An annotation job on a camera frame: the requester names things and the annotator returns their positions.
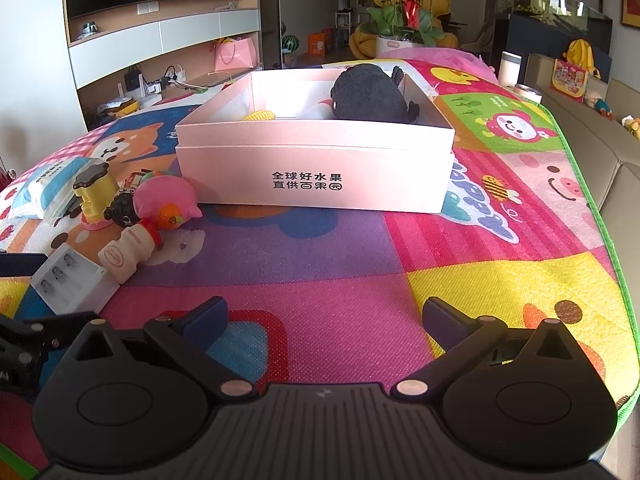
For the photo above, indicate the pink fluffy blanket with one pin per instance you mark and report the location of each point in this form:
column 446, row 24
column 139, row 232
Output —
column 447, row 57

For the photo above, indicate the pink cardboard gift box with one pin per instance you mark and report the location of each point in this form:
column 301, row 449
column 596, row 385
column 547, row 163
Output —
column 328, row 163

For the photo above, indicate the white tv wall cabinet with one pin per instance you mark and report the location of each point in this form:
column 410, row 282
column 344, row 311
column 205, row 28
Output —
column 101, row 46

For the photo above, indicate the yellow plush backpack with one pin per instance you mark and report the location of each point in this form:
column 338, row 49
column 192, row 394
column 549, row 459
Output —
column 580, row 54

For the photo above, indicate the cream bottle shaped toy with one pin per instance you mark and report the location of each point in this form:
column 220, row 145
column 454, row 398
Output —
column 135, row 245

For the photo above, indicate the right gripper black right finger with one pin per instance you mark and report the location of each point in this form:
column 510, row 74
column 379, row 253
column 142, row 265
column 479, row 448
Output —
column 466, row 342

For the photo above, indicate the pink doll head toy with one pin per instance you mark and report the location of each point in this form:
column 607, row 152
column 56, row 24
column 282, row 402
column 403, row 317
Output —
column 168, row 201

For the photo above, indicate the glass fish tank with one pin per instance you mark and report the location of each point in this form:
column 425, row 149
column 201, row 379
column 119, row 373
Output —
column 575, row 12

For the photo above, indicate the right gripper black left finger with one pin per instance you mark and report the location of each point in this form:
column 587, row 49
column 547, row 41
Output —
column 183, row 342

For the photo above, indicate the small black figurine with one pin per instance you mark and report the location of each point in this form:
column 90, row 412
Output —
column 121, row 209

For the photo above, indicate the purple orchid flower pot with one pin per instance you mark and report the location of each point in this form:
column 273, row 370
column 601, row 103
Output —
column 415, row 21

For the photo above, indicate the yellow cup figure toy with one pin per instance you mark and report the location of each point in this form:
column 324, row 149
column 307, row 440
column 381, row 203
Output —
column 96, row 188

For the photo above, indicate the pink paper gift bag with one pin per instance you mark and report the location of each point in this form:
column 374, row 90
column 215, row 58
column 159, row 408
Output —
column 235, row 54

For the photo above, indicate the colourful cartoon play mat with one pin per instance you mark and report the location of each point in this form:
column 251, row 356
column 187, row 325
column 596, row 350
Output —
column 328, row 295

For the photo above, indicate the blue white wipes pack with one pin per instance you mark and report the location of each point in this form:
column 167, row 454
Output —
column 48, row 191

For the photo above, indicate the white thermos cup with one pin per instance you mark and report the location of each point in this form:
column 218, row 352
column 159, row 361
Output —
column 509, row 70

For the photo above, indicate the yellow corn toy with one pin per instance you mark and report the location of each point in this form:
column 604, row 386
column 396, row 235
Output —
column 259, row 116

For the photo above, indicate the white battery charger box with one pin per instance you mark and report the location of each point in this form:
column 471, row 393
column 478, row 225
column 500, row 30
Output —
column 68, row 282

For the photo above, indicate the beige sofa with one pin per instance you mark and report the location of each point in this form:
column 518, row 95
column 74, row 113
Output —
column 608, row 157

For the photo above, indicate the black plush toy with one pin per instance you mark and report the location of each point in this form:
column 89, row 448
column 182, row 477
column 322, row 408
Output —
column 366, row 93

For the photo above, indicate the red cartoon gift bag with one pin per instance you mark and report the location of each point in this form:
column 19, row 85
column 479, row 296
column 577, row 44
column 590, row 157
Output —
column 569, row 79

